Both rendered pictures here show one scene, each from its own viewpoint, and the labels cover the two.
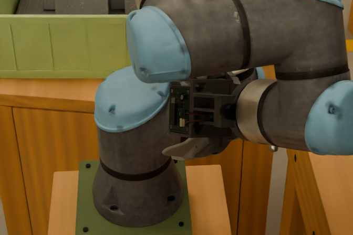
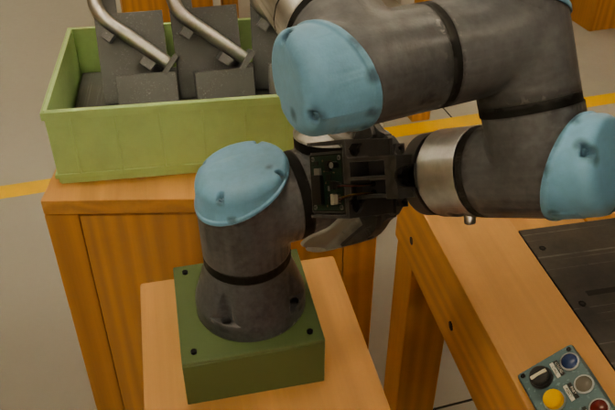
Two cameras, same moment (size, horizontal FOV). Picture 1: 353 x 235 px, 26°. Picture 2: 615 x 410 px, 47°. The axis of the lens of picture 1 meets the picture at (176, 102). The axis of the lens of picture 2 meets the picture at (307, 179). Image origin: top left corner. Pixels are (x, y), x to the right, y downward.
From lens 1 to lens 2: 0.31 m
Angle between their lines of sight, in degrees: 7
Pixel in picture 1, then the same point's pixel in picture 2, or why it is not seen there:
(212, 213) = (336, 313)
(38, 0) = (98, 95)
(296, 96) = (522, 139)
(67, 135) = (145, 242)
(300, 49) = (526, 70)
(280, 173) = not seen: hidden behind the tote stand
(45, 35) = (112, 130)
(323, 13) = (555, 16)
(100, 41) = (175, 132)
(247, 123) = (436, 188)
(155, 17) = (324, 32)
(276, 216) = not seen: hidden behind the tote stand
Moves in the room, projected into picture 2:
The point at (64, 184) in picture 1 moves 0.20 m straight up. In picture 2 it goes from (156, 297) to (137, 195)
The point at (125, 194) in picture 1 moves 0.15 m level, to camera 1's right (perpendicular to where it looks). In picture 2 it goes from (240, 302) to (356, 290)
